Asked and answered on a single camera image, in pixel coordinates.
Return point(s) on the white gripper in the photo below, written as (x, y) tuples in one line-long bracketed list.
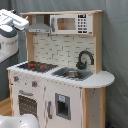
[(9, 18)]

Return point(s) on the grey range hood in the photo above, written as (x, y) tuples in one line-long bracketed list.
[(41, 24)]

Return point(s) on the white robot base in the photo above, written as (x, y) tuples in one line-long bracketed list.
[(24, 121)]

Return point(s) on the wooden toy kitchen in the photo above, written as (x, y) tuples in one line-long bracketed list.
[(81, 51)]

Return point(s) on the red stove knob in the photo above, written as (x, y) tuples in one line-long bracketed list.
[(16, 78), (34, 84)]

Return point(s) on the black stovetop red burners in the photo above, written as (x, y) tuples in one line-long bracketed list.
[(37, 66)]

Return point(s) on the metal sink basin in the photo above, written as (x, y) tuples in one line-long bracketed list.
[(73, 74)]

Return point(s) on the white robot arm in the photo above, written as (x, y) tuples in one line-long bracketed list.
[(8, 41)]

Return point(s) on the red left stove knob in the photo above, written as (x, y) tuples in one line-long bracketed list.
[(16, 78)]

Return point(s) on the oven door with window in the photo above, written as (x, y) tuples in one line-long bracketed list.
[(27, 105)]

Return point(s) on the microwave button panel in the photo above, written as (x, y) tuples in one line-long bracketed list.
[(82, 23)]

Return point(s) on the white microwave door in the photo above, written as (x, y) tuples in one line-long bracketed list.
[(64, 24)]

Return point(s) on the red right stove knob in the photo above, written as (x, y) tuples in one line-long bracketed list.
[(34, 84)]

